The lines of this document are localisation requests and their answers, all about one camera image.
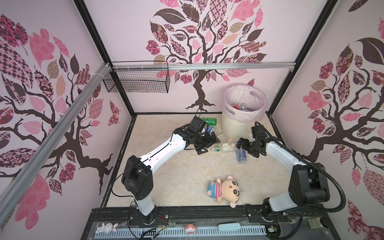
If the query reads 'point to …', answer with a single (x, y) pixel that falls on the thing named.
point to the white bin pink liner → (244, 105)
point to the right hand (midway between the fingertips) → (242, 146)
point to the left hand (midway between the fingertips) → (215, 147)
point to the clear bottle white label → (226, 147)
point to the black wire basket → (139, 77)
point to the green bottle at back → (211, 121)
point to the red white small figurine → (190, 229)
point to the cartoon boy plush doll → (228, 190)
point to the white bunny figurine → (107, 228)
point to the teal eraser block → (228, 227)
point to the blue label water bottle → (241, 155)
